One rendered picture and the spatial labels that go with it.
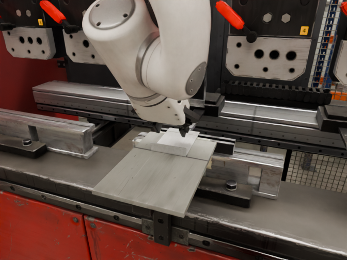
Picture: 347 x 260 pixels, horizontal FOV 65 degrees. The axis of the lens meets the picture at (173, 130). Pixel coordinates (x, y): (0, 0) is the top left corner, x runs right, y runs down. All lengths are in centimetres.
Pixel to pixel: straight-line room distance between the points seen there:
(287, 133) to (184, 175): 45
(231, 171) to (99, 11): 48
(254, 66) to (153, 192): 31
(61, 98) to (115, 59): 85
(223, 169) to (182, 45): 45
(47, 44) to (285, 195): 71
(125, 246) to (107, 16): 63
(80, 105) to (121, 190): 68
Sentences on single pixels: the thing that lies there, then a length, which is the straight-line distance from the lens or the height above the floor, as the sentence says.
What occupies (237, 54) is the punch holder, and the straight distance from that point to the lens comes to 57.
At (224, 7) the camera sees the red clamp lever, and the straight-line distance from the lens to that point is 53.
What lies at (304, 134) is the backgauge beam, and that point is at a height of 95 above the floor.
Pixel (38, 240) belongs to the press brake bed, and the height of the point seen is 60.
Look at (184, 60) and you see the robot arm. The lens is 31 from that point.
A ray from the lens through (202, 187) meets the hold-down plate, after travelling 68.
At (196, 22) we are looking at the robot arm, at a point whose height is 129.
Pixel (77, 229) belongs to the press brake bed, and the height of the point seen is 71.
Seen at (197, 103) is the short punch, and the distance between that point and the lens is 66.
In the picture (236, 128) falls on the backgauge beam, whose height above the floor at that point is 93.
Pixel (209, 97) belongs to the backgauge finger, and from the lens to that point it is 88.
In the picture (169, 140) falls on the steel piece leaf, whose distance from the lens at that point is 67.
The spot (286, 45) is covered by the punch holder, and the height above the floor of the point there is 124.
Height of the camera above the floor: 132
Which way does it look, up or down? 26 degrees down
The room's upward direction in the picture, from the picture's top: straight up
